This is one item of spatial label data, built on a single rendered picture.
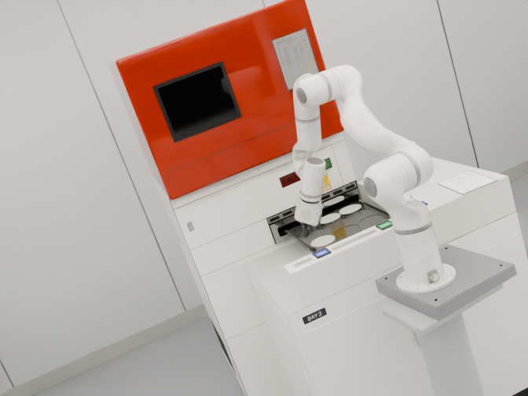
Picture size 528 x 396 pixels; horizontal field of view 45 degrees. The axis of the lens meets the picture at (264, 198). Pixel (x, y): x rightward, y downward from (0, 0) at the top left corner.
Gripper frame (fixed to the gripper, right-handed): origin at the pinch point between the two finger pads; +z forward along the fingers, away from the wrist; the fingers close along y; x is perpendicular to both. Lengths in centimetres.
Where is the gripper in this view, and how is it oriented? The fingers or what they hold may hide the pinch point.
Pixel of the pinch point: (306, 231)
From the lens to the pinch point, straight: 257.7
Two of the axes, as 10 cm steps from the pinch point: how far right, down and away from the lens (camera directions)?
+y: 8.9, 2.7, -3.7
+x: 4.6, -4.0, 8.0
